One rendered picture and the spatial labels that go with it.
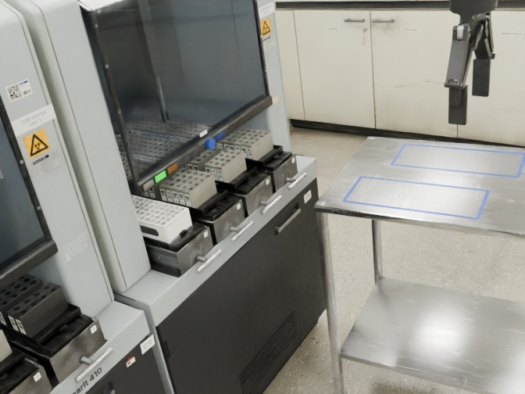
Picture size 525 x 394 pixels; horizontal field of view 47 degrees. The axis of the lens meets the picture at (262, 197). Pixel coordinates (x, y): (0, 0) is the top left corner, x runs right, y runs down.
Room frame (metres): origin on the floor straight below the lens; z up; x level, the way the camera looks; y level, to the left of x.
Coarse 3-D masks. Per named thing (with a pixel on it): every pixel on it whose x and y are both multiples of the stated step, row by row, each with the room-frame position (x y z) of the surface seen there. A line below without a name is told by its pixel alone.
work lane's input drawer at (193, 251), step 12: (192, 228) 1.35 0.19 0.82; (204, 228) 1.36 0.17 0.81; (144, 240) 1.34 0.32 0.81; (156, 240) 1.32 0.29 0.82; (180, 240) 1.30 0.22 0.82; (192, 240) 1.31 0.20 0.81; (204, 240) 1.35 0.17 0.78; (156, 252) 1.30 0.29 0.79; (168, 252) 1.28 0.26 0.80; (180, 252) 1.27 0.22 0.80; (192, 252) 1.30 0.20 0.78; (204, 252) 1.34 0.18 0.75; (216, 252) 1.32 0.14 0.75; (168, 264) 1.29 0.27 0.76; (180, 264) 1.26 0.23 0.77; (192, 264) 1.30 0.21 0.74; (204, 264) 1.27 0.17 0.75
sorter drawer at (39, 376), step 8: (24, 360) 0.94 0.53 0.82; (16, 368) 0.92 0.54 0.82; (24, 368) 0.91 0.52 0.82; (32, 368) 0.92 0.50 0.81; (40, 368) 0.92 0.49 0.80; (8, 376) 0.90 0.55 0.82; (16, 376) 0.90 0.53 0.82; (24, 376) 0.90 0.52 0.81; (32, 376) 0.91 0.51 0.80; (40, 376) 0.92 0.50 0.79; (0, 384) 0.88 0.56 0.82; (8, 384) 0.88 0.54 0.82; (16, 384) 0.88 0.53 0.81; (24, 384) 0.89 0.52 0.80; (32, 384) 0.90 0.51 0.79; (40, 384) 0.91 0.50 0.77; (48, 384) 0.92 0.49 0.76; (0, 392) 0.86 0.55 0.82; (8, 392) 0.87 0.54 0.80; (16, 392) 0.87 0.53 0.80; (24, 392) 0.88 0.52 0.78; (32, 392) 0.90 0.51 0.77; (40, 392) 0.91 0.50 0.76; (48, 392) 0.92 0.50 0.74
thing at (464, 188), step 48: (384, 144) 1.67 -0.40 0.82; (432, 144) 1.62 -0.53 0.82; (336, 192) 1.42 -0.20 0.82; (384, 192) 1.38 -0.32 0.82; (432, 192) 1.34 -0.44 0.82; (480, 192) 1.30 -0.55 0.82; (384, 288) 1.65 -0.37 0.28; (432, 288) 1.61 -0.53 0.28; (336, 336) 1.36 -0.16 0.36; (384, 336) 1.42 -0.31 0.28; (432, 336) 1.39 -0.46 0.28; (480, 336) 1.35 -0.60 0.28; (336, 384) 1.37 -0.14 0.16; (480, 384) 1.17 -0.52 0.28
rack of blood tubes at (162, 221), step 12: (144, 204) 1.44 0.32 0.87; (156, 204) 1.43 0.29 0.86; (168, 204) 1.42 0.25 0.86; (144, 216) 1.37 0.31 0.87; (156, 216) 1.36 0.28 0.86; (168, 216) 1.35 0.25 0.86; (180, 216) 1.35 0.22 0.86; (144, 228) 1.41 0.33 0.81; (156, 228) 1.32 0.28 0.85; (168, 228) 1.30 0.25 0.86; (180, 228) 1.34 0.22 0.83; (168, 240) 1.30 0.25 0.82
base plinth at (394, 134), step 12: (300, 120) 3.85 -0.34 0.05; (348, 132) 3.63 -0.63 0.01; (360, 132) 3.58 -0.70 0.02; (372, 132) 3.53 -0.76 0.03; (384, 132) 3.47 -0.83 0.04; (396, 132) 3.43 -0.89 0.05; (408, 132) 3.38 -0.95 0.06; (480, 144) 3.11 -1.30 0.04; (492, 144) 3.07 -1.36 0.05; (504, 144) 3.03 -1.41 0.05
